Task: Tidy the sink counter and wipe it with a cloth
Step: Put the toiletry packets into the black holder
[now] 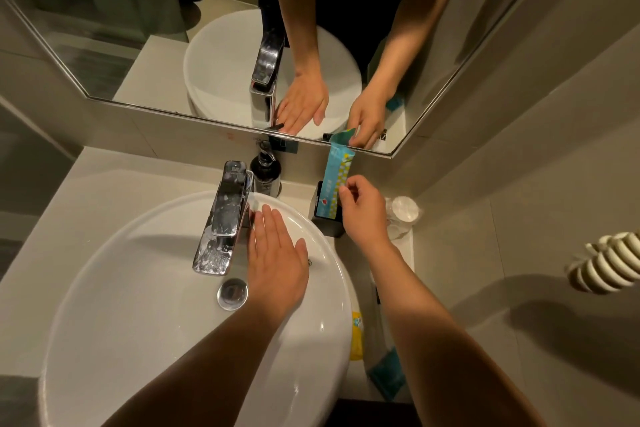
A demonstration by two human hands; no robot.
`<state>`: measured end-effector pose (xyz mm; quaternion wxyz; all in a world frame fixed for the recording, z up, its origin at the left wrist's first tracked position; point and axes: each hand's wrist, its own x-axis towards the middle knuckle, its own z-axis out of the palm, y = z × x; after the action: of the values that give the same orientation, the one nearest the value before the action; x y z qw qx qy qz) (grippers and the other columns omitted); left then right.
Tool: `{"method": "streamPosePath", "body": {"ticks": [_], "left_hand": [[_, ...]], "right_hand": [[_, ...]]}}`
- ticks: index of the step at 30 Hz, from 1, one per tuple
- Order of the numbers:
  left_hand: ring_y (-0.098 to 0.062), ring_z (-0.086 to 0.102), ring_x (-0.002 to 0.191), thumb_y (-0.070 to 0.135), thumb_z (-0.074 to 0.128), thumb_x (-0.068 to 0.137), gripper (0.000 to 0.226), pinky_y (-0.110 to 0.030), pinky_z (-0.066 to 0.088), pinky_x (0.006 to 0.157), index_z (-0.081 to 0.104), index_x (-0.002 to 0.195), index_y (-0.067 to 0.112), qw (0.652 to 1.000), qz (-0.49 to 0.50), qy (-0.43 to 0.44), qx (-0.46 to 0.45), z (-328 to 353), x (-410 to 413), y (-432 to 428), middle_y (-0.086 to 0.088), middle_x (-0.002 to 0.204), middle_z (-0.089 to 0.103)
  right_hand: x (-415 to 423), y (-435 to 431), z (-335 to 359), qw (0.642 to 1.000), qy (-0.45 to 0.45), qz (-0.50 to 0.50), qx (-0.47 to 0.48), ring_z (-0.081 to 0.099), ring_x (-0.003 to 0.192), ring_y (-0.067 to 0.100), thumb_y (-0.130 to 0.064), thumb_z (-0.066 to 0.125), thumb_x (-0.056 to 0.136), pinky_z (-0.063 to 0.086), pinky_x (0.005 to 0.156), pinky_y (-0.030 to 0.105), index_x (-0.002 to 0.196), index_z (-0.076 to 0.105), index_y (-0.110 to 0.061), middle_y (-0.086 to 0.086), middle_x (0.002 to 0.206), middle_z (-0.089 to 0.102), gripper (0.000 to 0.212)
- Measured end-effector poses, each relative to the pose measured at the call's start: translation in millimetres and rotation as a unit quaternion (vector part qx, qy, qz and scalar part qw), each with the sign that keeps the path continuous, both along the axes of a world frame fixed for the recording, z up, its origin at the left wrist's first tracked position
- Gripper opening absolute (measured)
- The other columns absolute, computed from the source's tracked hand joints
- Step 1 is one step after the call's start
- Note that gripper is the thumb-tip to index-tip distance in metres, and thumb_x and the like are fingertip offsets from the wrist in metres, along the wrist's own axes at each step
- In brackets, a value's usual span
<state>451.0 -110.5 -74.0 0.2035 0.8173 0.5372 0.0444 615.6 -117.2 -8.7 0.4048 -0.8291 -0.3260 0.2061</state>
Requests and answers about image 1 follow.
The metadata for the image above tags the person's left hand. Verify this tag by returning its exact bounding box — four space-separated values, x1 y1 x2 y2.
247 204 310 325

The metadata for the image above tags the person's right hand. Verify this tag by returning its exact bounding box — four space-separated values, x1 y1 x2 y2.
338 174 397 255

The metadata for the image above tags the teal checkered packet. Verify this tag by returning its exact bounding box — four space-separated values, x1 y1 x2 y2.
315 143 357 220

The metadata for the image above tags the person's left forearm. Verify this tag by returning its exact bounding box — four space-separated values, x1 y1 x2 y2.
101 306 287 427

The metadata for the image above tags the person's right forearm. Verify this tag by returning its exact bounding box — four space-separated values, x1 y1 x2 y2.
369 242 547 427

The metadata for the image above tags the black holder box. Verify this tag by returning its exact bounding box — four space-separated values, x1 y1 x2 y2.
311 181 346 239

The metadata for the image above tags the chrome faucet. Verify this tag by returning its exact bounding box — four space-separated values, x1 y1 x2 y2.
192 160 256 276

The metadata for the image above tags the chrome drain plug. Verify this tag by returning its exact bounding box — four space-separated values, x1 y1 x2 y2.
216 278 249 312

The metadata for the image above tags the black soap pump bottle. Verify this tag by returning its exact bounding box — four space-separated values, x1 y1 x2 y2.
250 140 282 198

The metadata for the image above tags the wrapped clear plastic cup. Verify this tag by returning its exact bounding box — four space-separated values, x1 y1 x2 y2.
384 195 421 241

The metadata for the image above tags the yellow packet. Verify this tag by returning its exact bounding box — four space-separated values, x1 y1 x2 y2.
350 312 365 361

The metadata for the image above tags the white round wash basin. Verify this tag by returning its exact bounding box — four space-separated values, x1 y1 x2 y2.
39 190 357 427

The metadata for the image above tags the clear wrapped teal packet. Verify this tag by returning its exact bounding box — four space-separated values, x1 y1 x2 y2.
368 272 410 403

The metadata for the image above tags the wall mirror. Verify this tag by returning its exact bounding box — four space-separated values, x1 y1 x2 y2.
0 0 572 158

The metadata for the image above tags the white coiled cord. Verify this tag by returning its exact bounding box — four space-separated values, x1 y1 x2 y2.
566 232 640 295

